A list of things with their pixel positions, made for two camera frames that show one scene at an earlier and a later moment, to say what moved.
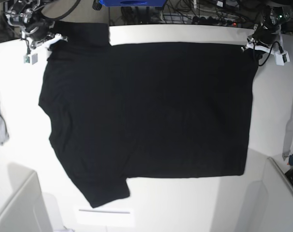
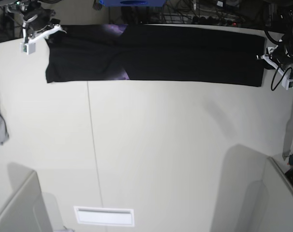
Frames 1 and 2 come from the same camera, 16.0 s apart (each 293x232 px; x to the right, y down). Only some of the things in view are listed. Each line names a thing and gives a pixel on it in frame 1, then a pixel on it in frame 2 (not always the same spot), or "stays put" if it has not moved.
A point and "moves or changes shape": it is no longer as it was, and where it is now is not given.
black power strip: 212,21 stays put
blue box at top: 133,3 stays put
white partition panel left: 27,212 stays put
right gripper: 263,35 -> 287,51
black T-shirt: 145,110 moves or changes shape
